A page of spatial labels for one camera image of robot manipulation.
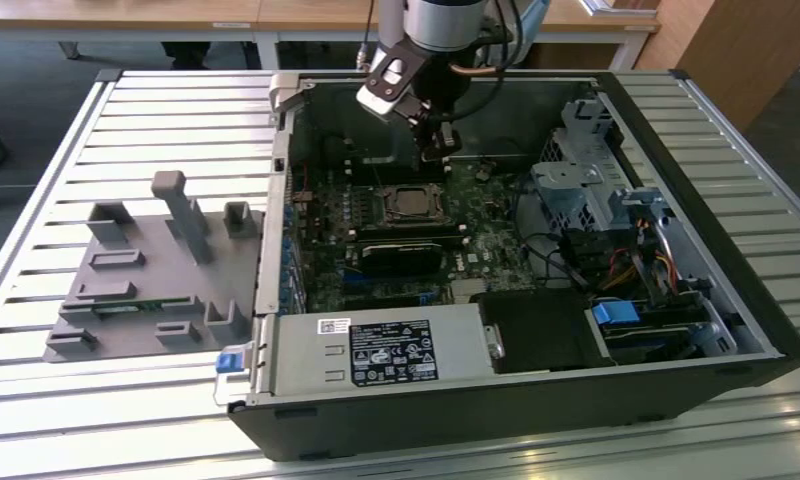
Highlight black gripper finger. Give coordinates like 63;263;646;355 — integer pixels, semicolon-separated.
437;122;462;162
413;119;445;164

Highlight CPU socket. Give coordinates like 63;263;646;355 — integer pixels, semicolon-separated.
376;183;453;227

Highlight black expansion slot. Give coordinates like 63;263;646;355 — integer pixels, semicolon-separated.
342;279;441;294
342;294;438;309

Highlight pale blue teach pendant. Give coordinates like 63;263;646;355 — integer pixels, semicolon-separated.
478;0;553;66

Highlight silver perforated drive cage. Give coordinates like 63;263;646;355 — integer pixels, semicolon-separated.
529;97;674;236

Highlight green motherboard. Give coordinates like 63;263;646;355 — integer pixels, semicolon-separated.
285;157;541;314

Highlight black graphics card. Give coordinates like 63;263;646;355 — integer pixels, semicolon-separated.
357;241;445;278

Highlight white paper stack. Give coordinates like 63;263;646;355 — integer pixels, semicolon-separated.
576;0;661;14

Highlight silver chipset heatsink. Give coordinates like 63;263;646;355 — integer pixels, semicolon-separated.
449;278;486;304

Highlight person's dark legs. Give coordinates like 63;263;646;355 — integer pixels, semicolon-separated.
159;42;213;70

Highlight hard disk in blue carrier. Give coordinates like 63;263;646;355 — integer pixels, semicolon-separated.
589;298;708;361

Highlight silver power supply unit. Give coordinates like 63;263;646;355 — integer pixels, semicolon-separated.
265;302;493;399

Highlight wooden cabinet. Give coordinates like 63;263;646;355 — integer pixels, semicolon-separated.
632;0;800;134

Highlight grey parts rack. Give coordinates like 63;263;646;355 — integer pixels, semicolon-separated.
42;169;267;365

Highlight green RAM stick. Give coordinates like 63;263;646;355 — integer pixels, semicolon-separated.
91;298;194;314

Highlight blue case latch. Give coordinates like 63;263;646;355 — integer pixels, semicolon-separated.
215;349;251;374

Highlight black and silver PC case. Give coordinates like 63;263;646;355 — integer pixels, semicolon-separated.
225;69;800;464

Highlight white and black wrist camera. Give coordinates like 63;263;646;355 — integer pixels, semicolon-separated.
354;43;428;117

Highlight cable with silver plug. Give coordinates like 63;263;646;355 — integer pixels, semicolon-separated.
356;0;381;71

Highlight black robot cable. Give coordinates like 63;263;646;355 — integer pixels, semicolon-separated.
449;0;532;124

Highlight grey data cable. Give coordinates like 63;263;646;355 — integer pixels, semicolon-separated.
516;231;568;281

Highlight wooden desk with white frame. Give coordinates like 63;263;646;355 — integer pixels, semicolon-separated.
251;0;661;71
0;0;262;61

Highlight black wire bundle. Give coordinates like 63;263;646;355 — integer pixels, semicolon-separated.
558;228;618;291

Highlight black data cable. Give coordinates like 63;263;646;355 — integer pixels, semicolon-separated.
529;247;592;292

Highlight black plastic duct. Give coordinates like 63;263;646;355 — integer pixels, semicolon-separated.
477;291;618;375

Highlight yellow and red wire bundle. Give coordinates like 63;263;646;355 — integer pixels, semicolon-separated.
598;249;681;291

